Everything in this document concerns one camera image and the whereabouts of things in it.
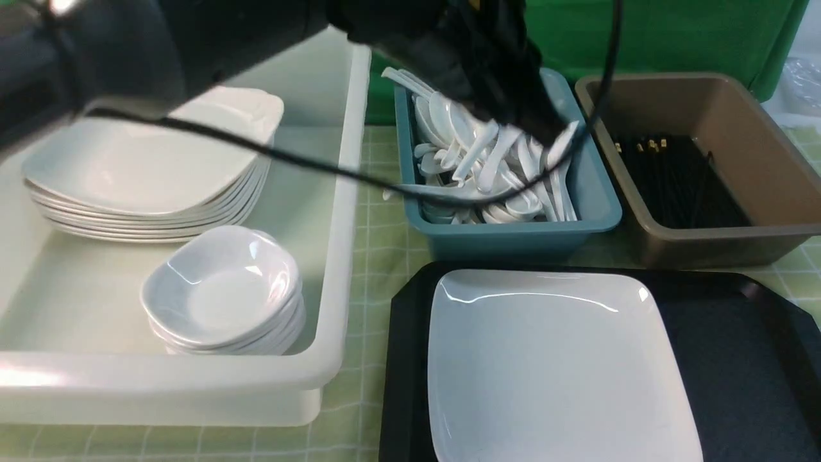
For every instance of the stack of small white bowls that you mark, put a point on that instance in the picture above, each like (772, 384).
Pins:
(231, 291)

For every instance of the teal plastic cutlery bin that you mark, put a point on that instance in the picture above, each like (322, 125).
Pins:
(590, 189)

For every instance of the stack of white square plates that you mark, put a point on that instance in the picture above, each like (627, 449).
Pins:
(132, 183)

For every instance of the brown plastic chopstick bin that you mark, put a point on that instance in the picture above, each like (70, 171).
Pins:
(768, 177)

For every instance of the green checkered tablecloth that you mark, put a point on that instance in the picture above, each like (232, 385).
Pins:
(386, 253)

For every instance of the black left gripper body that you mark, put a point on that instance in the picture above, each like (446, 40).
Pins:
(476, 53)

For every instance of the black serving tray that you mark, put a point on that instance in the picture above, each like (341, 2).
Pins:
(748, 357)

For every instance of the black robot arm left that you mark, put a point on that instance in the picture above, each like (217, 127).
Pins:
(147, 58)

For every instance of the white ceramic soup spoon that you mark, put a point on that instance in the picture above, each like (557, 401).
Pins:
(491, 145)

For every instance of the large white square plate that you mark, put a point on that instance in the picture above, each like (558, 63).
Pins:
(553, 366)

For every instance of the large white plastic tub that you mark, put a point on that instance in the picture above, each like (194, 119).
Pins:
(77, 348)

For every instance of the pile of black chopsticks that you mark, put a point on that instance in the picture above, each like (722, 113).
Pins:
(679, 183)

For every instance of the pile of white soup spoons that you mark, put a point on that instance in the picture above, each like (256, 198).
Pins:
(531, 179)

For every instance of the green backdrop cloth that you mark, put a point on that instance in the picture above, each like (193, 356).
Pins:
(746, 40)

